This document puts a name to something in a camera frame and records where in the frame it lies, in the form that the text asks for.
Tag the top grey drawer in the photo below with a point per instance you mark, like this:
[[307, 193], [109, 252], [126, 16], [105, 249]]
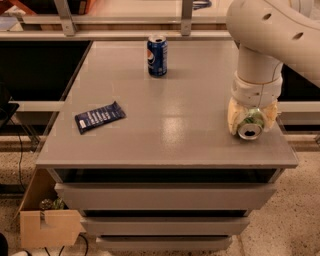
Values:
[[165, 196]]

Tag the grey drawer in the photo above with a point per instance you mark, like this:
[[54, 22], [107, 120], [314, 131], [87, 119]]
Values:
[[165, 196], [164, 226], [133, 243]]

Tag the cardboard box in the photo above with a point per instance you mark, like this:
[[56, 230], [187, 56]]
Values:
[[40, 225]]

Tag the middle grey drawer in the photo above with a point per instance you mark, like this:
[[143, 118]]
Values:
[[164, 226]]

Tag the green soda can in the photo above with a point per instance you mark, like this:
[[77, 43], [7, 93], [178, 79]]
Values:
[[252, 126]]

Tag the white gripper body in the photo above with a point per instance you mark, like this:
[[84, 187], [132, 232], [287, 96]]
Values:
[[256, 93]]

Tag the bottom grey drawer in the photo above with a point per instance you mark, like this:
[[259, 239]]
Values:
[[133, 243]]

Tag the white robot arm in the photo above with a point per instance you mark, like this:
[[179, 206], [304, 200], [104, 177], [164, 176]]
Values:
[[270, 34]]

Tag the grey drawer cabinet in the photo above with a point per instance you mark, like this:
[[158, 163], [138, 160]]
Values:
[[175, 129]]

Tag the dark blue snack bag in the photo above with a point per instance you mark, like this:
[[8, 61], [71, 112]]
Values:
[[98, 117]]

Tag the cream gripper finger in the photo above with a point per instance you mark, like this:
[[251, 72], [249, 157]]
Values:
[[270, 113], [236, 114]]

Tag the metal frame rail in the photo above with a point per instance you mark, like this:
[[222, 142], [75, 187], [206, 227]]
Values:
[[108, 20]]

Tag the blue pepsi can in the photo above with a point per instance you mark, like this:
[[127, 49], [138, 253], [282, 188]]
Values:
[[157, 47]]

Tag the crumpled items in box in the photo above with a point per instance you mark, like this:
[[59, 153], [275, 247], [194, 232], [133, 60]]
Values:
[[51, 203]]

